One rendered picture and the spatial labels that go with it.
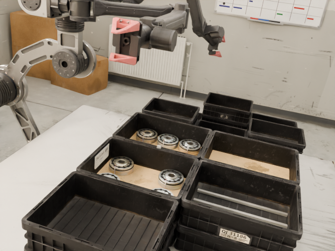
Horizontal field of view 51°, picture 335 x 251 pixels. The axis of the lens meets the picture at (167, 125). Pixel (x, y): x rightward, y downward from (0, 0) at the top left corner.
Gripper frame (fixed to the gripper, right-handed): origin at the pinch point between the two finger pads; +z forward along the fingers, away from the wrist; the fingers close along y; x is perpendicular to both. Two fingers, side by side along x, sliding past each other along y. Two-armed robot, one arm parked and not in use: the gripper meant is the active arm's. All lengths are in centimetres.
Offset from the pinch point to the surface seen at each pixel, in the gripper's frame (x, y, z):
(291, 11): -57, 13, -356
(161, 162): -4, 58, -50
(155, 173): -2, 62, -48
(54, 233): 11, 53, 8
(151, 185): -4, 62, -38
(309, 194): -72, 73, -82
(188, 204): -21, 53, -21
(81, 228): 10, 63, -6
